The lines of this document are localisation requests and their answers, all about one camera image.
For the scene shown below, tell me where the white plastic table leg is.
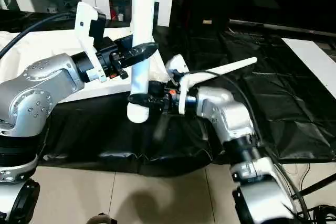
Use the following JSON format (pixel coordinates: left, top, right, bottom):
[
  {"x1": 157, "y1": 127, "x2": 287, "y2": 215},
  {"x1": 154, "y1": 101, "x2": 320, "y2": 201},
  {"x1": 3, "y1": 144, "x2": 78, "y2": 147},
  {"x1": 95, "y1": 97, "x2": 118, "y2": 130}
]
[
  {"x1": 180, "y1": 57, "x2": 258, "y2": 86},
  {"x1": 127, "y1": 0, "x2": 158, "y2": 124}
]

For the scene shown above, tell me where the white plastic table top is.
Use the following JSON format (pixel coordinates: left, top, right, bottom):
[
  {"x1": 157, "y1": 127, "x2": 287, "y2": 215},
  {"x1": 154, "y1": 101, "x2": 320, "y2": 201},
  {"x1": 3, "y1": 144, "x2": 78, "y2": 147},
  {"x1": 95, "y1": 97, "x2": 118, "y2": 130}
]
[{"x1": 0, "y1": 27, "x2": 174, "y2": 104}]

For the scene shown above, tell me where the black work surface mat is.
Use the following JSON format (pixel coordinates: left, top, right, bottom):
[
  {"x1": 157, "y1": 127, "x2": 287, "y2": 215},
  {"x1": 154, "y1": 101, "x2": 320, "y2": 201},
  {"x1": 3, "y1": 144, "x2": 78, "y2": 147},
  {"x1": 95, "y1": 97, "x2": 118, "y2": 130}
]
[{"x1": 0, "y1": 9, "x2": 336, "y2": 177}]

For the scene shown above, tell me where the black slanted stand bar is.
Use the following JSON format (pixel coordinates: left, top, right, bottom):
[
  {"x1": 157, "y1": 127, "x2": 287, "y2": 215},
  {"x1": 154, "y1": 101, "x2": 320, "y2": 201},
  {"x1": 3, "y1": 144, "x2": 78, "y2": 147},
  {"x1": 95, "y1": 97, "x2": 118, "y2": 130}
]
[{"x1": 298, "y1": 174, "x2": 336, "y2": 199}]

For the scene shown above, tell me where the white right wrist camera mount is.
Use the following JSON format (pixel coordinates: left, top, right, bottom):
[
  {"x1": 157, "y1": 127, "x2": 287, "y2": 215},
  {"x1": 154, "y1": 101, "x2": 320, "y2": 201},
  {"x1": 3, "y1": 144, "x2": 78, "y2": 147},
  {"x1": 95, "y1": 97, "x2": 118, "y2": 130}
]
[{"x1": 165, "y1": 54, "x2": 198, "y2": 116}]

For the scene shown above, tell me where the black floor cable bundle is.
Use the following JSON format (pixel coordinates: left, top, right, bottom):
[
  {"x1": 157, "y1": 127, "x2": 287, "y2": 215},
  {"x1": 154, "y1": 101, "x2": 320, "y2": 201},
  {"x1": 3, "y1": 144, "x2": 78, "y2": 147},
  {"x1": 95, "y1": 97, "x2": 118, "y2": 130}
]
[{"x1": 299, "y1": 202, "x2": 336, "y2": 224}]

